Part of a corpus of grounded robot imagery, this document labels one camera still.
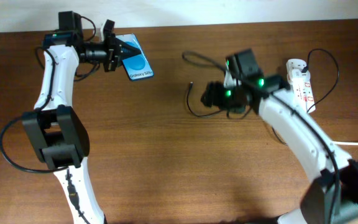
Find white USB wall charger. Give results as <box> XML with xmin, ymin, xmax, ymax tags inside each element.
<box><xmin>286</xmin><ymin>58</ymin><xmax>311</xmax><ymax>85</ymax></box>

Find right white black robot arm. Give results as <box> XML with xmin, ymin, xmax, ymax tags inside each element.
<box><xmin>201</xmin><ymin>49</ymin><xmax>358</xmax><ymax>223</ymax></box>

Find black USB charging cable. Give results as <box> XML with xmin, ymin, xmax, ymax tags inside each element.
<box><xmin>185</xmin><ymin>48</ymin><xmax>341</xmax><ymax>146</ymax></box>

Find white power strip orange switches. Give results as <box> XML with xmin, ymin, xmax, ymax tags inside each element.
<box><xmin>285</xmin><ymin>58</ymin><xmax>316</xmax><ymax>114</ymax></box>

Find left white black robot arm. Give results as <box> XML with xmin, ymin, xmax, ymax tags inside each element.
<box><xmin>22</xmin><ymin>11</ymin><xmax>141</xmax><ymax>223</ymax></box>

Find blue screen Galaxy smartphone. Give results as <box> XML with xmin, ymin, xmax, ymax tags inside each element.
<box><xmin>116</xmin><ymin>34</ymin><xmax>154</xmax><ymax>82</ymax></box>

